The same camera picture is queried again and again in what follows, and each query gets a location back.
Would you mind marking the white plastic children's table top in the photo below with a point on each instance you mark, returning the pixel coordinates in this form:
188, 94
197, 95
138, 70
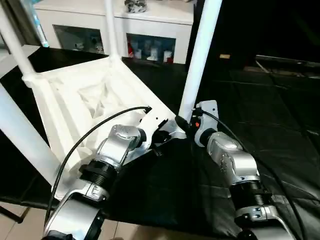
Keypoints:
75, 95

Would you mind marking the small beige tag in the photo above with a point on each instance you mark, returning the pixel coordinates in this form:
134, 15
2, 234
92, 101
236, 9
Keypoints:
224, 56

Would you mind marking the black metal bar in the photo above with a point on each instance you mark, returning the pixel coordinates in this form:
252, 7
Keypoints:
287, 62

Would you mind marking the dark object on cabinet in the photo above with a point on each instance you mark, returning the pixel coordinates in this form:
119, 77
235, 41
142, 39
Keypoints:
136, 5

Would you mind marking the white glass-door cabinet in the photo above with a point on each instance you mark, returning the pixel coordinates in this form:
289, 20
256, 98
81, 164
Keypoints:
90, 20

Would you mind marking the grey curtain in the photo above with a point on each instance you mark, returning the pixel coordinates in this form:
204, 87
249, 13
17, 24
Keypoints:
27, 20

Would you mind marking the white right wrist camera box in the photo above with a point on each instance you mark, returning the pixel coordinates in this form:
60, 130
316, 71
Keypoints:
206, 111

